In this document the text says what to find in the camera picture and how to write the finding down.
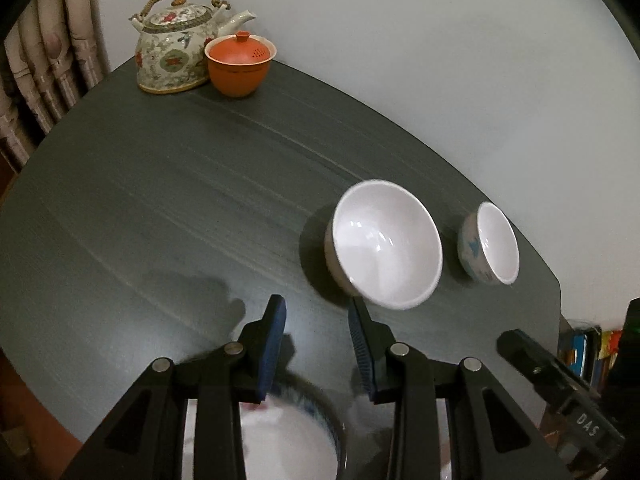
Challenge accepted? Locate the orange lidded tea cup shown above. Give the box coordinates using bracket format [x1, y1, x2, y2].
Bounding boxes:
[204, 31, 277, 99]

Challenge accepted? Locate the pink bowl with white inside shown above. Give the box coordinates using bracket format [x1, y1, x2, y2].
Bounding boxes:
[324, 180, 444, 311]

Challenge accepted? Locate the row of books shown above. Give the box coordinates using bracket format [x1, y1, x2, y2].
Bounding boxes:
[557, 327, 626, 393]

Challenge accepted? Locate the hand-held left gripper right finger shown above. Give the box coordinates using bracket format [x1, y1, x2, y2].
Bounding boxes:
[347, 297, 574, 480]

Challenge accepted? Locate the white plate with pink flowers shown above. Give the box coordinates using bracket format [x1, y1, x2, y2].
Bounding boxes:
[182, 394, 342, 480]

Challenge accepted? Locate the small white blue print bowl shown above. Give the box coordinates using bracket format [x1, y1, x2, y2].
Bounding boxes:
[457, 201, 521, 286]

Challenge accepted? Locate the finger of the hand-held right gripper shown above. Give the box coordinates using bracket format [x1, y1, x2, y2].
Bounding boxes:
[496, 328, 627, 462]

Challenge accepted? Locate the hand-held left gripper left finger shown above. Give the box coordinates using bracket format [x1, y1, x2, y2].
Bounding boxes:
[62, 294, 288, 480]

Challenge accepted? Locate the beige radiator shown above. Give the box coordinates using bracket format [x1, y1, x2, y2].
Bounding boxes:
[0, 0, 108, 171]

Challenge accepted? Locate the floral ceramic teapot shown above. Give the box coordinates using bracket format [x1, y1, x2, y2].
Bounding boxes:
[129, 0, 257, 95]

